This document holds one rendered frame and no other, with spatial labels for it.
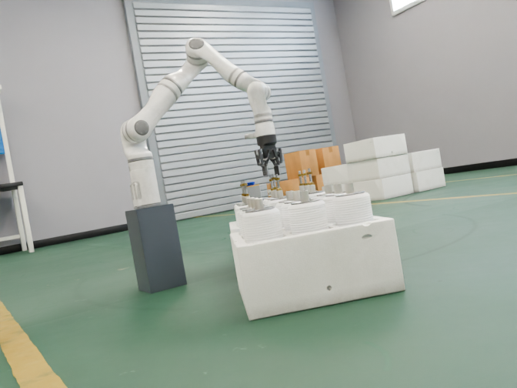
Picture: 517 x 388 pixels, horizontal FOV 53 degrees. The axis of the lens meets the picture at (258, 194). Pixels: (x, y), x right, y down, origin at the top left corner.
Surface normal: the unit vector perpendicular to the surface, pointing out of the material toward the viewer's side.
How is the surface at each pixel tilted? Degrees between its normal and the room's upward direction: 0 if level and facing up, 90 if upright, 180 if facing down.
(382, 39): 90
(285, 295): 90
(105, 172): 90
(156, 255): 90
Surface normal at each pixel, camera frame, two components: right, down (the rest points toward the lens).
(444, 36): -0.84, 0.15
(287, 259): 0.10, 0.00
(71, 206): 0.51, -0.07
